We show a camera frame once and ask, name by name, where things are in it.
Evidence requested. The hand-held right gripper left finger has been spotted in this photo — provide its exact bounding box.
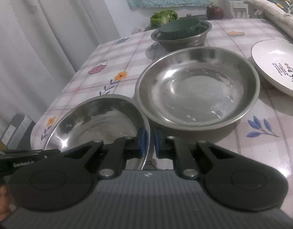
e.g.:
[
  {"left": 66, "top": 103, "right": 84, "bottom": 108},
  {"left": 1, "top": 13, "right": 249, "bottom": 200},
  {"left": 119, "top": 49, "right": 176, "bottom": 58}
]
[{"left": 63, "top": 127, "right": 148, "bottom": 180}]

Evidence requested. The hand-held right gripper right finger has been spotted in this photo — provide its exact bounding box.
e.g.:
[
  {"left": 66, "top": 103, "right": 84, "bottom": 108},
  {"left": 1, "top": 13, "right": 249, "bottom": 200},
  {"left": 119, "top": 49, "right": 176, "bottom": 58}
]
[{"left": 153, "top": 128, "right": 235, "bottom": 180}]

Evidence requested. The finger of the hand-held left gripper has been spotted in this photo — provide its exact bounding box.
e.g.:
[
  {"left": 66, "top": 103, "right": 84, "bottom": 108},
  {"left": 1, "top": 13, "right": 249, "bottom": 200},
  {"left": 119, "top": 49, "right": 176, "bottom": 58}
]
[{"left": 44, "top": 149, "right": 61, "bottom": 159}]

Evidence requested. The medium steel plate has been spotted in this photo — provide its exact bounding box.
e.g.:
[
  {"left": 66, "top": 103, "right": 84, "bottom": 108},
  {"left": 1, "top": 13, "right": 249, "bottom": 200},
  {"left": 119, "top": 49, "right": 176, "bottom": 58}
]
[{"left": 44, "top": 95, "right": 150, "bottom": 171}]

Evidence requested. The large steel plate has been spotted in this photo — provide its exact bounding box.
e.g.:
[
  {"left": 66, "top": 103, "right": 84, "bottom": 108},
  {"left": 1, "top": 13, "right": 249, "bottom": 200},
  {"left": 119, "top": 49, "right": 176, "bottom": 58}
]
[{"left": 135, "top": 47, "right": 261, "bottom": 131}]

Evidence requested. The wide steel bowl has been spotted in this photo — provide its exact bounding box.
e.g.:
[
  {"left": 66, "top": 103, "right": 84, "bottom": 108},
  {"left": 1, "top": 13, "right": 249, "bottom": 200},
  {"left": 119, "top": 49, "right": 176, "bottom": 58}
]
[{"left": 151, "top": 20, "right": 212, "bottom": 50}]

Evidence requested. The green ceramic bowl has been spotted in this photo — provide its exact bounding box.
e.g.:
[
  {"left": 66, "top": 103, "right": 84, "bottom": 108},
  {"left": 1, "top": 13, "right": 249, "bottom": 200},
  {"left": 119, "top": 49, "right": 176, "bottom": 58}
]
[{"left": 159, "top": 19, "right": 202, "bottom": 40}]

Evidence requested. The white ceramic plate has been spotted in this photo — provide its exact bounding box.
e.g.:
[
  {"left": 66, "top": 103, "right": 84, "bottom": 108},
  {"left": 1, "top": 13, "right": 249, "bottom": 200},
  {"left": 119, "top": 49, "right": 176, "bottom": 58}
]
[{"left": 251, "top": 40, "right": 293, "bottom": 98}]

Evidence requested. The person's left hand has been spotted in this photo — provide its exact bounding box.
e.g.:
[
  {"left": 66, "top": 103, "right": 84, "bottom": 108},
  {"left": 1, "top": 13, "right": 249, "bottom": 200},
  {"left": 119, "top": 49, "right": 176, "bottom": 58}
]
[{"left": 0, "top": 180, "right": 17, "bottom": 222}]

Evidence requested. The grey box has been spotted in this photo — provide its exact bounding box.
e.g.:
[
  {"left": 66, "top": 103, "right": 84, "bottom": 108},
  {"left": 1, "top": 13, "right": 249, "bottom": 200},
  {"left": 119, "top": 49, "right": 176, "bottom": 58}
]
[{"left": 0, "top": 114, "right": 36, "bottom": 149}]

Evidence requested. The white curtain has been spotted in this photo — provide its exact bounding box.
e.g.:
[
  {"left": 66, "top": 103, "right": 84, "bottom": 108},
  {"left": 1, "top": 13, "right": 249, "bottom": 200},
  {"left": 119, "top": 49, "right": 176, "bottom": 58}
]
[{"left": 0, "top": 0, "right": 120, "bottom": 134}]

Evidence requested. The green lettuce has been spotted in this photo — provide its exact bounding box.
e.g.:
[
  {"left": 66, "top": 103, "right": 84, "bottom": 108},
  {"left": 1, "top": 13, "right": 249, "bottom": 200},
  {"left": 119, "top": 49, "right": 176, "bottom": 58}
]
[{"left": 150, "top": 10, "right": 179, "bottom": 27}]

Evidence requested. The plaid printed tablecloth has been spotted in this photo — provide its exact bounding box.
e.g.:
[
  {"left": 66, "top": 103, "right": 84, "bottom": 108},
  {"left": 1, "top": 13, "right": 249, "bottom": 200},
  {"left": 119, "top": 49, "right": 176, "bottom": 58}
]
[{"left": 29, "top": 18, "right": 293, "bottom": 208}]

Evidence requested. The dark red apple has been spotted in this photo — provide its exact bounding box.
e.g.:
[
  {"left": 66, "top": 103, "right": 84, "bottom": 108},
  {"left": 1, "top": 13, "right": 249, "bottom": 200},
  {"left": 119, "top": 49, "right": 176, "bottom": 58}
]
[{"left": 206, "top": 5, "right": 224, "bottom": 20}]

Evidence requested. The white water dispenser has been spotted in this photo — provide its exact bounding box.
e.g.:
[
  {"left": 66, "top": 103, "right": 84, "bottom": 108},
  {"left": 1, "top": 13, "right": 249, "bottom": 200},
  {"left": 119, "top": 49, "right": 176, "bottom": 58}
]
[{"left": 226, "top": 0, "right": 250, "bottom": 19}]

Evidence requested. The pink frayed towel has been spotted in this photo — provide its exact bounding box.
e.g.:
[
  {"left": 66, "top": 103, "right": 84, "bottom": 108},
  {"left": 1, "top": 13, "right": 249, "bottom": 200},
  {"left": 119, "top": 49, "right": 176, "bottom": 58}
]
[{"left": 243, "top": 0, "right": 293, "bottom": 32}]

